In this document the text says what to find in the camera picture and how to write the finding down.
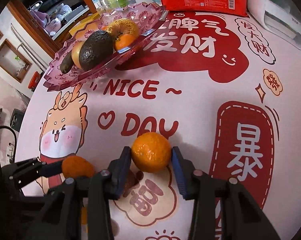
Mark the red yellow apple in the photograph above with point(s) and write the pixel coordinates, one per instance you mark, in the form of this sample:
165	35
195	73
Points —
75	53

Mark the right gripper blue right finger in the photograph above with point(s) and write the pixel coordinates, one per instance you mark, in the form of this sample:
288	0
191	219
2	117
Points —
187	177

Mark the orange mandarin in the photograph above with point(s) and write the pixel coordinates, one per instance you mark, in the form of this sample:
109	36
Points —
151	152
75	166
123	41

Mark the yellow flat box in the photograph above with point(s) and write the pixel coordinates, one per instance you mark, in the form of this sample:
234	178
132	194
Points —
81	24

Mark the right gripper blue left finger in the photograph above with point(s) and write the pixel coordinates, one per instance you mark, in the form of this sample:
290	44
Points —
115	176

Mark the overripe dark banana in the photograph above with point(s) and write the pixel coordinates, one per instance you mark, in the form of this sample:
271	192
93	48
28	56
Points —
67	63

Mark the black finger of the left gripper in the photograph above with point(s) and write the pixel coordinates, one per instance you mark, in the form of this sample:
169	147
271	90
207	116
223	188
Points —
17	175

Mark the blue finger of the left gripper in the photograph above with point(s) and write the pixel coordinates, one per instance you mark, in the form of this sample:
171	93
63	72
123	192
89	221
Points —
49	170

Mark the small yellow kumquat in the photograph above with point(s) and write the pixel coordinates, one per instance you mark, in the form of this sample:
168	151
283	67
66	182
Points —
83	215

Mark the dark green avocado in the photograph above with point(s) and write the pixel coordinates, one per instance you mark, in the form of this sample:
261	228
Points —
97	48

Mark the yellow speckled pear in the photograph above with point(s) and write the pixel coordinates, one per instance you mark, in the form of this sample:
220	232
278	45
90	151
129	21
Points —
122	26

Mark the red container on floor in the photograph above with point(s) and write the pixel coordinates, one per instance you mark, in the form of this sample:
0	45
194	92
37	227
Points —
34	81

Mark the orange mandarin top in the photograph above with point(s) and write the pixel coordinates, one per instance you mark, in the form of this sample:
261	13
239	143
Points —
123	41

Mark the white covered appliance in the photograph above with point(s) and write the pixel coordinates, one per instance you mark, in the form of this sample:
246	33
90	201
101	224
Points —
281	17

